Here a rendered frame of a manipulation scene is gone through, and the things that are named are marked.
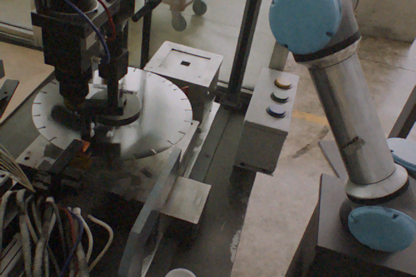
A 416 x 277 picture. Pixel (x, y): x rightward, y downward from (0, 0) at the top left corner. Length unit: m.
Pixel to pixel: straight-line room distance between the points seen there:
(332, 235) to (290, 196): 1.14
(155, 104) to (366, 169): 0.45
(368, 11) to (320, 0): 3.35
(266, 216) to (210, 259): 1.15
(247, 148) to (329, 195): 0.24
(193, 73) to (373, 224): 0.60
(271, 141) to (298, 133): 1.53
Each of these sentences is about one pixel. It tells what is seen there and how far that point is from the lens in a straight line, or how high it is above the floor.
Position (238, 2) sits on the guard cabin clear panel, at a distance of 1.26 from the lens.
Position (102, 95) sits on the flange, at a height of 0.96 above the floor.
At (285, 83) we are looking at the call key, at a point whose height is 0.91.
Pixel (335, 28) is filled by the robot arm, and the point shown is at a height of 1.25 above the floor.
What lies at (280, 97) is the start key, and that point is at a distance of 1.15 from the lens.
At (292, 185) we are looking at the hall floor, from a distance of 2.26.
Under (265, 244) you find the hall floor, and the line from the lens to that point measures 1.98.
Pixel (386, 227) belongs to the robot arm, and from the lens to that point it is 0.88.
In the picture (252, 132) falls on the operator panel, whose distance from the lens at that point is 1.07.
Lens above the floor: 1.52
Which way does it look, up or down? 37 degrees down
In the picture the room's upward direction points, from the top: 10 degrees clockwise
